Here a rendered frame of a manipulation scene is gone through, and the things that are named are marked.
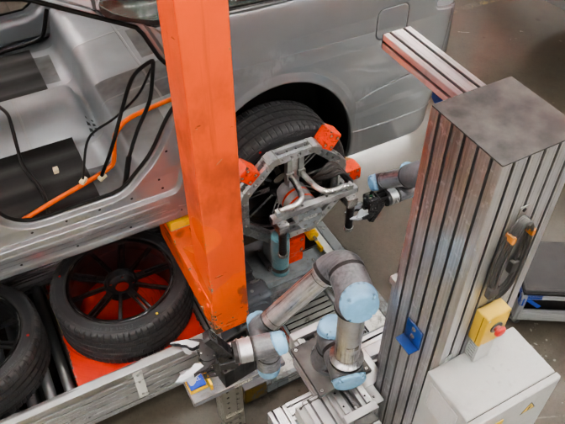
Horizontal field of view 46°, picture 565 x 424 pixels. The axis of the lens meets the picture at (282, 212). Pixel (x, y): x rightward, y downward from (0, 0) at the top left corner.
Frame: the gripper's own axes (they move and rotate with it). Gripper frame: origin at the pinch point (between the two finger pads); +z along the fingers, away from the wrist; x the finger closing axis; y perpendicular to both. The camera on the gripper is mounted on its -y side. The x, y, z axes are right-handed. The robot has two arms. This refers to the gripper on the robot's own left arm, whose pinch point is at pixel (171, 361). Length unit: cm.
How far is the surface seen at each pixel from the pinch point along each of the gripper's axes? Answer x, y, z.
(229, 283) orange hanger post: 61, 32, -26
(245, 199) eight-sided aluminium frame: 93, 16, -40
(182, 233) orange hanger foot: 109, 41, -12
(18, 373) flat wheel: 68, 67, 67
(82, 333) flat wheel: 80, 64, 39
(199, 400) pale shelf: 39, 74, -6
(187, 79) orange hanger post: 45, -68, -19
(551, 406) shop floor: 25, 122, -172
